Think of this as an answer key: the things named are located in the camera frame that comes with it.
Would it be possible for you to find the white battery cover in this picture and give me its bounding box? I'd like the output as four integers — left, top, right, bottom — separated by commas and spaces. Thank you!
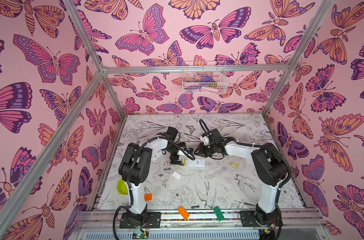
172, 171, 182, 180
151, 151, 162, 163

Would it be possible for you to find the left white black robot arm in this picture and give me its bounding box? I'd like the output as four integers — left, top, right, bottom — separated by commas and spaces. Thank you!
119, 127, 196, 226

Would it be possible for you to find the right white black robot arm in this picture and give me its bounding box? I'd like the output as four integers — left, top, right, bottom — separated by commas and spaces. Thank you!
194, 119, 292, 227

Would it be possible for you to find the orange lego brick left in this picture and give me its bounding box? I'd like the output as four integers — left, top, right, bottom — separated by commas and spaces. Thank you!
144, 194, 153, 201

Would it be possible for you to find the lime green bowl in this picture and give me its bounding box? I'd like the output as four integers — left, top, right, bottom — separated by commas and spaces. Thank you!
117, 179, 129, 195

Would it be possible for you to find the green lego brick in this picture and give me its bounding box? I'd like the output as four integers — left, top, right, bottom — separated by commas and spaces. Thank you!
213, 206, 225, 222

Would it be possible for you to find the purple object in basket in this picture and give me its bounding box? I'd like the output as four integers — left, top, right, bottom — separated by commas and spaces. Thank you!
200, 76, 215, 84

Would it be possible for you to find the small green circuit board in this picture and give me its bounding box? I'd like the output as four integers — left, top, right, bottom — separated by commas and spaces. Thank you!
132, 232, 149, 240

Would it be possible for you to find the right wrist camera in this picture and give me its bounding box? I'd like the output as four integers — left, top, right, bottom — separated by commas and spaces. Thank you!
200, 136, 211, 146

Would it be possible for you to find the orange lego brick on rail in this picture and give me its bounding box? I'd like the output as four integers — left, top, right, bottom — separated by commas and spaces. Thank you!
178, 206, 190, 221

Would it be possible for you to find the white wire basket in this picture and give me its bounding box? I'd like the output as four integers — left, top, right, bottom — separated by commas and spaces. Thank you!
181, 62, 228, 95

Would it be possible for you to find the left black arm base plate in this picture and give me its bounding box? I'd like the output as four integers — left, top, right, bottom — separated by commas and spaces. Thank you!
120, 212, 162, 229

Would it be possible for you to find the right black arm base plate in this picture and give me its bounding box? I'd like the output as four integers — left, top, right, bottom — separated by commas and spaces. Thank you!
238, 210, 283, 228

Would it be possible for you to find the aluminium front rail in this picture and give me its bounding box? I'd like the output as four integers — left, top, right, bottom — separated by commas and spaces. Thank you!
75, 209, 325, 231

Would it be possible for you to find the white slotted cable duct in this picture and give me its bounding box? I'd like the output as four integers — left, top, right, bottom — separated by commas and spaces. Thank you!
79, 229, 261, 240

